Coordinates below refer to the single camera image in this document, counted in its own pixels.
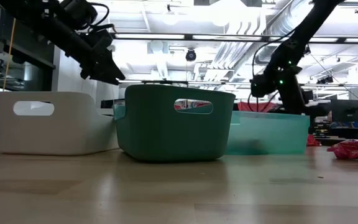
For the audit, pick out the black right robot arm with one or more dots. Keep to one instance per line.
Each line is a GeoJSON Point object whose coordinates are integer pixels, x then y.
{"type": "Point", "coordinates": [309, 21]}

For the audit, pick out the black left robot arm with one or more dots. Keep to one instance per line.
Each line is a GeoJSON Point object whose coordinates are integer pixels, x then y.
{"type": "Point", "coordinates": [51, 28]}

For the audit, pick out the teal plastic bin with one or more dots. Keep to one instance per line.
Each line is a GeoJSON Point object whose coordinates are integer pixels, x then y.
{"type": "Point", "coordinates": [154, 133]}

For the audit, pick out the black ceiling spotlight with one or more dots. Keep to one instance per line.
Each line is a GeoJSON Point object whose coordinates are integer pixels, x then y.
{"type": "Point", "coordinates": [190, 55]}
{"type": "Point", "coordinates": [325, 80]}

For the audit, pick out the translucent green plastic bin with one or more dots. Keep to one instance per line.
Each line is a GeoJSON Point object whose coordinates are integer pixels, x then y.
{"type": "Point", "coordinates": [275, 133]}

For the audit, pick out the overhead light bar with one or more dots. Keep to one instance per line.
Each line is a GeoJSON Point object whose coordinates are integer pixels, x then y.
{"type": "Point", "coordinates": [149, 36]}
{"type": "Point", "coordinates": [166, 82]}

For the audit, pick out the black aluminium rig frame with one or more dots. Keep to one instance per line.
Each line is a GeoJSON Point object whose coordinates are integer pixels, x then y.
{"type": "Point", "coordinates": [346, 141]}

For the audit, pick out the black computer monitor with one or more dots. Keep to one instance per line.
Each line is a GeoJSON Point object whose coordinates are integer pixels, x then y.
{"type": "Point", "coordinates": [346, 110]}

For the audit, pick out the red candy pack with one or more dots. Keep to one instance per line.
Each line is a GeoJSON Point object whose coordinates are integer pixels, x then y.
{"type": "Point", "coordinates": [312, 142]}
{"type": "Point", "coordinates": [353, 149]}

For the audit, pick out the red fabric banner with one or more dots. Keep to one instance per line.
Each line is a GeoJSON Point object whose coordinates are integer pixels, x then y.
{"type": "Point", "coordinates": [247, 106]}

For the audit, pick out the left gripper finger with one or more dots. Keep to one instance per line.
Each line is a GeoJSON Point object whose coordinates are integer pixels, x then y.
{"type": "Point", "coordinates": [106, 78]}
{"type": "Point", "coordinates": [110, 67]}

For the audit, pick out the white plastic bin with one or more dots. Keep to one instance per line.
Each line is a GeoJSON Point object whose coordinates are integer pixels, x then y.
{"type": "Point", "coordinates": [67, 133]}

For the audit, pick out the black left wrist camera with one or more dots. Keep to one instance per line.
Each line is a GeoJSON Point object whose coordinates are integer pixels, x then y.
{"type": "Point", "coordinates": [78, 12]}

